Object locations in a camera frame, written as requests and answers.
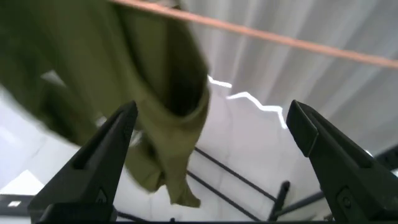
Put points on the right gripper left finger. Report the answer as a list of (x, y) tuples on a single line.
[(93, 174)]

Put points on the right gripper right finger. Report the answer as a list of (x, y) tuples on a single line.
[(351, 180)]

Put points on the green t-shirt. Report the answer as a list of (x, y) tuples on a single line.
[(93, 46)]

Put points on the pink clothes hanger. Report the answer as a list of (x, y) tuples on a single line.
[(264, 35)]

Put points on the black clothes rack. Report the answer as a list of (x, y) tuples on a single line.
[(236, 175)]

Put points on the white curtain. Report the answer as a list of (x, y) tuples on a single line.
[(295, 71)]

